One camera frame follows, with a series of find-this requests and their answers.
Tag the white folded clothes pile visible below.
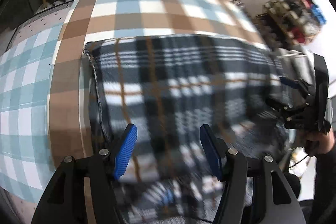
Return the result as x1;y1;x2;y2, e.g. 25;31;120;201
273;46;315;85

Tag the brown blue checked bed cover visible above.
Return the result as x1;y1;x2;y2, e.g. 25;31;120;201
49;0;266;164

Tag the teal checked blanket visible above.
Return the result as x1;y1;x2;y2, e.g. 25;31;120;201
1;24;62;203

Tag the right hand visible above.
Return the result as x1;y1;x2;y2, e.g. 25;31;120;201
305;127;335;156

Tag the right forearm black sleeve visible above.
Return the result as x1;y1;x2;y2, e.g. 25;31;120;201
310;142;335;223

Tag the shoe rack with shoes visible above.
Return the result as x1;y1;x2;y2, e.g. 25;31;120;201
255;0;326;50

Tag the black white plaid fleece jacket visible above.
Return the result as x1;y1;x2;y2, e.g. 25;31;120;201
84;34;290;223

